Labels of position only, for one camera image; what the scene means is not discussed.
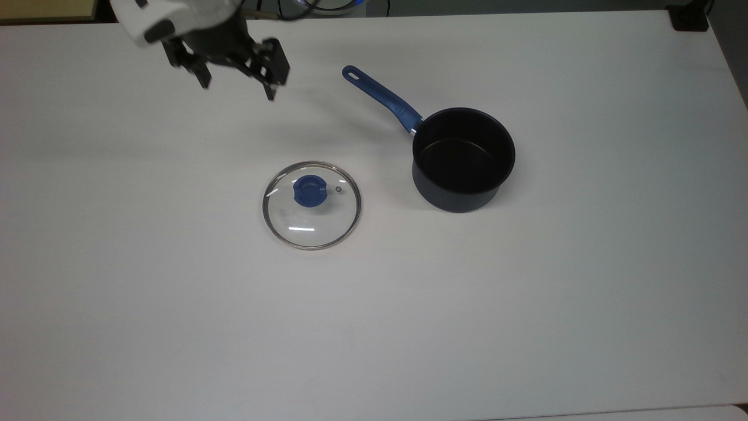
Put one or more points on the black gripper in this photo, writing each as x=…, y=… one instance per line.
x=222, y=41

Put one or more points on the glass lid with blue knob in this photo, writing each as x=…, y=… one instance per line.
x=311, y=206

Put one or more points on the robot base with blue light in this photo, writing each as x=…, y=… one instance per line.
x=336, y=6

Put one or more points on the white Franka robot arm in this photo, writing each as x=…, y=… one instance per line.
x=158, y=14

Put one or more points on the wooden board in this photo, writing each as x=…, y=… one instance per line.
x=47, y=9

